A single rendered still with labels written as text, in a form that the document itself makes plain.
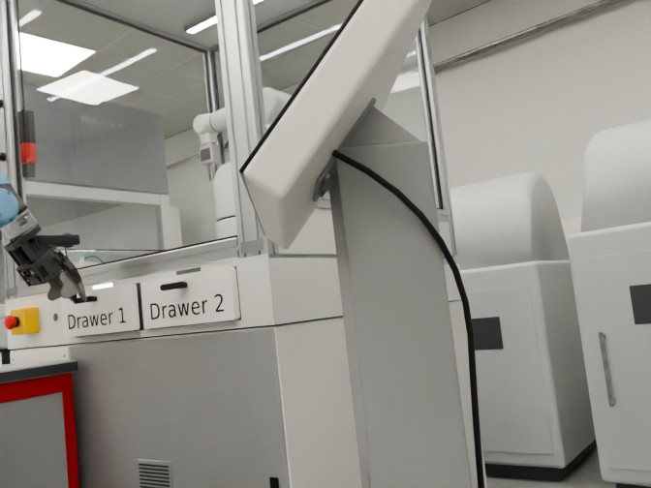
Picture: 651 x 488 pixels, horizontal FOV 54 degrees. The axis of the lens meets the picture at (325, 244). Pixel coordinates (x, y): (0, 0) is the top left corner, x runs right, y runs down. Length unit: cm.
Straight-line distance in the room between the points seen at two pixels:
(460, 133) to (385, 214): 394
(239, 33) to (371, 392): 89
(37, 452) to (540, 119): 363
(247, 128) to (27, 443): 91
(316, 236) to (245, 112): 32
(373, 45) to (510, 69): 401
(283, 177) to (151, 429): 108
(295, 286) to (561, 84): 335
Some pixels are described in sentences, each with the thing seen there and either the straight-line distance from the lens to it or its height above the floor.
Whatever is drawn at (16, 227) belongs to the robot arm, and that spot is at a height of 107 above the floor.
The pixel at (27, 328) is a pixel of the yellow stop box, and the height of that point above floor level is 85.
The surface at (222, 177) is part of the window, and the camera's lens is 141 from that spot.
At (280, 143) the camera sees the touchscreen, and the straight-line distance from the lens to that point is 61.
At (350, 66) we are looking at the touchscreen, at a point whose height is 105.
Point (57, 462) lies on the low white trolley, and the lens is 177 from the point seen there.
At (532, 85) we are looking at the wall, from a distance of 454.
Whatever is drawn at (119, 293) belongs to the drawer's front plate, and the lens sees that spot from 160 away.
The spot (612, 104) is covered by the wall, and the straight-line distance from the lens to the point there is 434.
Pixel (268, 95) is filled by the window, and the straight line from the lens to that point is 144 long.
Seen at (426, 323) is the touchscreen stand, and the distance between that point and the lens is 79.
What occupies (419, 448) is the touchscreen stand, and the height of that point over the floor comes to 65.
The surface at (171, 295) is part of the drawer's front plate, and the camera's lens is 147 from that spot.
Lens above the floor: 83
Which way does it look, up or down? 6 degrees up
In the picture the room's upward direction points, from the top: 6 degrees counter-clockwise
